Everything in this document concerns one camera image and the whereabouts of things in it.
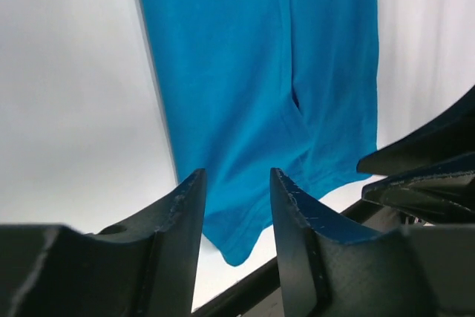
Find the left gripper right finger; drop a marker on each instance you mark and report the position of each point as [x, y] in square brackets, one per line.
[330, 265]

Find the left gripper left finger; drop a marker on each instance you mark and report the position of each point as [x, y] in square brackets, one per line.
[144, 265]

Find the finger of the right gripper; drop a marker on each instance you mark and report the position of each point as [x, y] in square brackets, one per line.
[448, 135]
[443, 198]

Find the blue polo shirt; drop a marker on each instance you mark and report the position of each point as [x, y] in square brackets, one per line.
[252, 85]

